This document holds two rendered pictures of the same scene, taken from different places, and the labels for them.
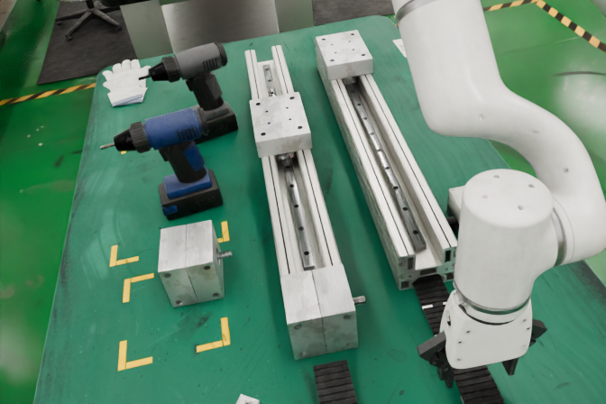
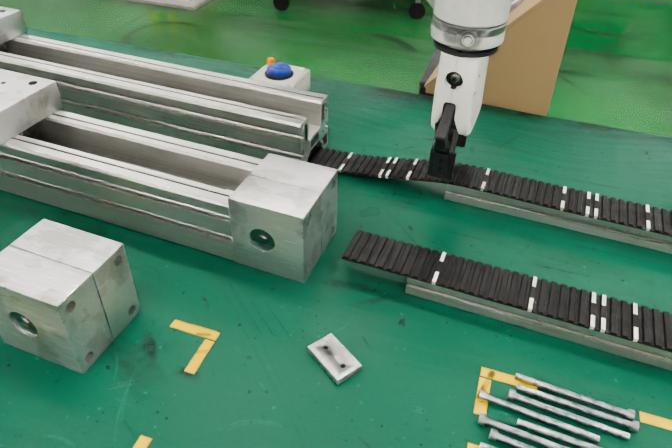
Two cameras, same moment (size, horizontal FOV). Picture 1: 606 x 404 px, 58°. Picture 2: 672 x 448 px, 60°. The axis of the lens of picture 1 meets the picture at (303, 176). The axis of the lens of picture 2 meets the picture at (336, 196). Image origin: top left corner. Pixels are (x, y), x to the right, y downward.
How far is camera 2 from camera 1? 0.59 m
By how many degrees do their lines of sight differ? 50
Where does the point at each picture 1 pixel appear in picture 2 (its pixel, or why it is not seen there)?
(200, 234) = (55, 237)
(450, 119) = not seen: outside the picture
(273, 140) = (13, 106)
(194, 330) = (154, 363)
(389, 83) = not seen: hidden behind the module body
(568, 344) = not seen: hidden behind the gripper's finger
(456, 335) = (473, 84)
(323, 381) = (368, 257)
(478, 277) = not seen: outside the picture
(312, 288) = (275, 183)
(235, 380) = (278, 348)
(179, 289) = (88, 327)
